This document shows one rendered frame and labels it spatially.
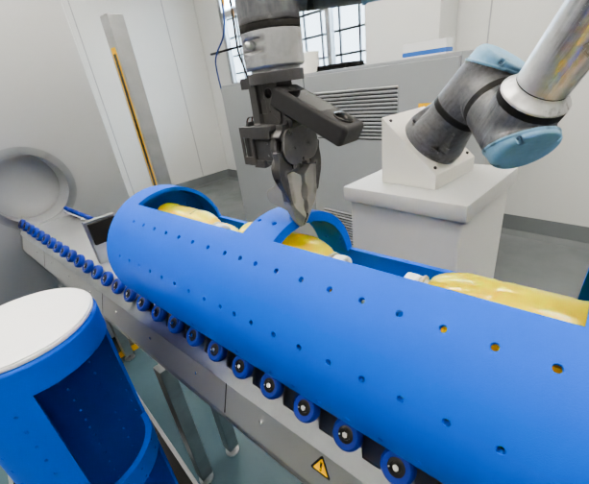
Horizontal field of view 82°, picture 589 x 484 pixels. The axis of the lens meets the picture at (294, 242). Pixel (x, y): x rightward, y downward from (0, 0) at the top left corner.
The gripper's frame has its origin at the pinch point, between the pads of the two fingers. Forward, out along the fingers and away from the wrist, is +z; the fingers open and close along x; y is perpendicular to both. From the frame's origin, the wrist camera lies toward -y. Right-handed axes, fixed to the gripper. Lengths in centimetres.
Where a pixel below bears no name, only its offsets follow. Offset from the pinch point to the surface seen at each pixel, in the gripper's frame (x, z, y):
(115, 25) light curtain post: -32, -43, 104
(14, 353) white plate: 36, 20, 42
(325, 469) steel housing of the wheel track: 12.6, 35.1, -9.1
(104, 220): -1, 16, 89
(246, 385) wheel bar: 11.1, 30.5, 9.2
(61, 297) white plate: 24, 20, 55
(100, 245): 3, 24, 91
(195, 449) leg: 8, 102, 61
